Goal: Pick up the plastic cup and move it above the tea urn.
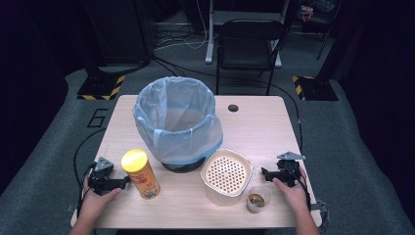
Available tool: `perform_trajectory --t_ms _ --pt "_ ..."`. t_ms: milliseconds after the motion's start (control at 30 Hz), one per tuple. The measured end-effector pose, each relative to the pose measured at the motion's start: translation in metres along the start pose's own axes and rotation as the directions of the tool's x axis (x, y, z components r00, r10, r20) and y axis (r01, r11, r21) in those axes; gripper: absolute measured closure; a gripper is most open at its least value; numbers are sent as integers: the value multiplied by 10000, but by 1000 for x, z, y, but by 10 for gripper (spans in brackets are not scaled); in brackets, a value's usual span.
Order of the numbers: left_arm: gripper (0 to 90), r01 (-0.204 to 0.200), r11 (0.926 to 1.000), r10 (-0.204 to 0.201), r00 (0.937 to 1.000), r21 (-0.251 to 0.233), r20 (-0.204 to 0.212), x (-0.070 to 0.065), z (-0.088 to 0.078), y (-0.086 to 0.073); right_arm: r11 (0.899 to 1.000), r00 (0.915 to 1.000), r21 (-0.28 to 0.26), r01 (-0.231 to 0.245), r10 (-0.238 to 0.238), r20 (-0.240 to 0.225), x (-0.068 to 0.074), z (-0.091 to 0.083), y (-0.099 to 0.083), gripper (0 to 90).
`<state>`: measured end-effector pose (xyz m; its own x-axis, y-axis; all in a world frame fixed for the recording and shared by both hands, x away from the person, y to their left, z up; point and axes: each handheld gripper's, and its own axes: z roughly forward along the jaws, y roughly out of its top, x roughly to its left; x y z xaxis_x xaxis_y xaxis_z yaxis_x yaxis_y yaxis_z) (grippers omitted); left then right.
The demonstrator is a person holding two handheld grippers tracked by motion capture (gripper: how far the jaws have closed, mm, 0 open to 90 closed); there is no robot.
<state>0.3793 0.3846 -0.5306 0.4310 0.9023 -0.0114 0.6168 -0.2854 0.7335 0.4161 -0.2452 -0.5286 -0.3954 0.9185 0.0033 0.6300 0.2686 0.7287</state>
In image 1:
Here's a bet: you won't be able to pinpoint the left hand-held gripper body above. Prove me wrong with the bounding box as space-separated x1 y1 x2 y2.
87 157 115 196

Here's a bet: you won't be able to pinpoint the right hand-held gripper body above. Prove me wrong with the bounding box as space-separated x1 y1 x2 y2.
276 151 306 188

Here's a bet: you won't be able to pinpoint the yellow chip can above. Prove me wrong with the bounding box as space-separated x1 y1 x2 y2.
120 148 161 201

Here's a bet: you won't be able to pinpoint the clear plastic cup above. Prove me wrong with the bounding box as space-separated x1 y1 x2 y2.
246 185 271 214

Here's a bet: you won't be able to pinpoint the white strainer basket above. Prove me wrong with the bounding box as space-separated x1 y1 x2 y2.
200 148 254 208

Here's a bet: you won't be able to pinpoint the black trash bin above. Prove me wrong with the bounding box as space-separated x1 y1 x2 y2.
161 156 207 174

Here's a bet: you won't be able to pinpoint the bin with blue bag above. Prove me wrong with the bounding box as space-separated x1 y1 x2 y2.
132 75 224 165

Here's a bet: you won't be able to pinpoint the person's left hand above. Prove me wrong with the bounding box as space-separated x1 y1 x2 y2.
77 178 122 224

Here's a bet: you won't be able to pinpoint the person's right hand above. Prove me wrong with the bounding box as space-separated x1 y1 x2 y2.
273 169 309 214

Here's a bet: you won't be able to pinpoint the grey table corner clamp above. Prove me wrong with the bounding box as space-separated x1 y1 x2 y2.
309 200 331 227

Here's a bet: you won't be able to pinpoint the black yellow striped stand base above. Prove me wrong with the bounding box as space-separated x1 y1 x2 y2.
292 75 340 102
76 74 126 101

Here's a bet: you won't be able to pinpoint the black folding chair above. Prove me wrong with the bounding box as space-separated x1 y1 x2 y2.
214 19 287 96

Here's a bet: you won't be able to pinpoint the black cabinet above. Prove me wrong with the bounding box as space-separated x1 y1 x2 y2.
81 0 153 67

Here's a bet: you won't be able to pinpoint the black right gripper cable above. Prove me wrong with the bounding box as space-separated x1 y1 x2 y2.
293 167 311 212

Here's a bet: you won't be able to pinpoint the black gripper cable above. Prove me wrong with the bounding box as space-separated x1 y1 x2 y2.
72 127 107 218
293 167 311 212

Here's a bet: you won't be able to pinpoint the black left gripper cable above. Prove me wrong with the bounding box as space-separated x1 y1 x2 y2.
72 127 107 218

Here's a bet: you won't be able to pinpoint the white floor cables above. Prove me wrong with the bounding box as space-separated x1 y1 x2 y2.
153 0 209 52

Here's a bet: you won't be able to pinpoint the white desk frame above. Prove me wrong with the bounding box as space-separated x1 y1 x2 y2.
205 0 292 69

